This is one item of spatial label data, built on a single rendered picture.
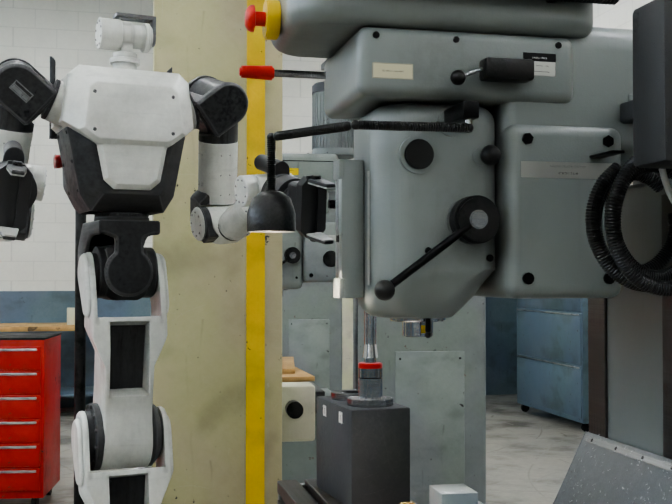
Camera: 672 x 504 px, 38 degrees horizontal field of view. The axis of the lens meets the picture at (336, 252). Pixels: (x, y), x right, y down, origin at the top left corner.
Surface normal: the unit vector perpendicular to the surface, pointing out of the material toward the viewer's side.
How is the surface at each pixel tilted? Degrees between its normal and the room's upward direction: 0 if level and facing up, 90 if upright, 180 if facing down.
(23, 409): 90
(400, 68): 90
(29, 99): 106
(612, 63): 90
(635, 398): 90
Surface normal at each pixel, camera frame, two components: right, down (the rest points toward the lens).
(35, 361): 0.09, -0.02
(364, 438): 0.32, -0.02
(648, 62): -0.97, 0.00
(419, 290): 0.20, 0.44
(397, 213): -0.26, -0.02
